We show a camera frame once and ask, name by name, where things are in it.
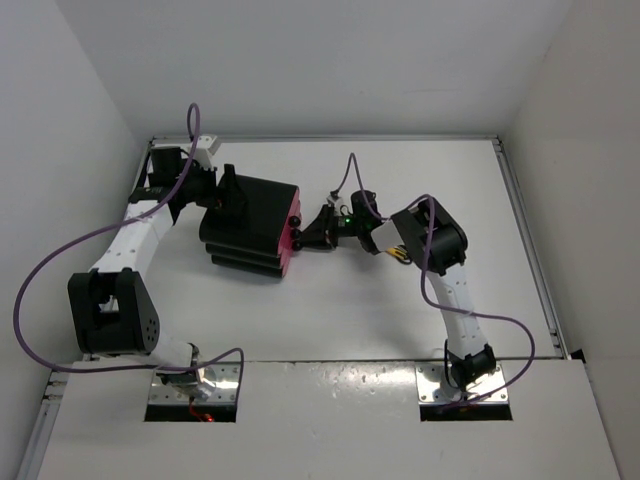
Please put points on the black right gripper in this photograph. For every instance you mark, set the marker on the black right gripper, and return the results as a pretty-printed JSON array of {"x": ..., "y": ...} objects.
[{"x": 321, "y": 226}]

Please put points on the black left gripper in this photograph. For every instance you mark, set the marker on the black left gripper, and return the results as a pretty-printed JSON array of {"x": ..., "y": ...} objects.
[{"x": 232, "y": 193}]

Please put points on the pink drawer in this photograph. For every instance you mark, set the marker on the pink drawer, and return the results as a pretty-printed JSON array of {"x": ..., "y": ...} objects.
[
  {"x": 294, "y": 215},
  {"x": 285, "y": 262},
  {"x": 290, "y": 239}
]

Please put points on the pink bottom drawer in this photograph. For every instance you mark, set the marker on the pink bottom drawer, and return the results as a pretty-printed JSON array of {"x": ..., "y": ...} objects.
[{"x": 285, "y": 262}]

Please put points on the black drawer cabinet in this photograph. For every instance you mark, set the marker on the black drawer cabinet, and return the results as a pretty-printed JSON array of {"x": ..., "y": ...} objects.
[{"x": 251, "y": 244}]

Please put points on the yellow utility knife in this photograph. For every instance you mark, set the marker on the yellow utility knife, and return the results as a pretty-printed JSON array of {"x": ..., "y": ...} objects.
[{"x": 391, "y": 252}]

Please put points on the pink top drawer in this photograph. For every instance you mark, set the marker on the pink top drawer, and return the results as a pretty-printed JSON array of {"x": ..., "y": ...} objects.
[{"x": 294, "y": 215}]

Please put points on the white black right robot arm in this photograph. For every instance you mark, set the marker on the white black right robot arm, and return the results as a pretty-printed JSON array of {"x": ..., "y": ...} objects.
[{"x": 437, "y": 245}]

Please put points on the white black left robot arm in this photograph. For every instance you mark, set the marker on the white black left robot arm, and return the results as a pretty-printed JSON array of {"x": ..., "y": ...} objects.
[{"x": 112, "y": 310}]

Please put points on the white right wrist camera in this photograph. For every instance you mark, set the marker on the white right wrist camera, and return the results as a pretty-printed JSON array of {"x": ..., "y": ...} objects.
[{"x": 336, "y": 202}]

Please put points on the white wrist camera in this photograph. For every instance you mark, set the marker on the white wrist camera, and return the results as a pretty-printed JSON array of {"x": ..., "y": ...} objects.
[
  {"x": 336, "y": 202},
  {"x": 204, "y": 148}
]

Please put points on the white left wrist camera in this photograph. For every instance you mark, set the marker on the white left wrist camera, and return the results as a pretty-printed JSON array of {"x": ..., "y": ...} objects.
[{"x": 204, "y": 148}]

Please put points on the black handled scissors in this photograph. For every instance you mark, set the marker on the black handled scissors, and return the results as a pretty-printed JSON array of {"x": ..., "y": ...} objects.
[{"x": 403, "y": 256}]

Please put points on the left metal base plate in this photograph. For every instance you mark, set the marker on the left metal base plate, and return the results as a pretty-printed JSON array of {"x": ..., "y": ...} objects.
[{"x": 216, "y": 385}]

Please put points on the aluminium frame rail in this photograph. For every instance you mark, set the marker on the aluminium frame rail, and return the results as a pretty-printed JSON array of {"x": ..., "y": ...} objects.
[{"x": 519, "y": 209}]

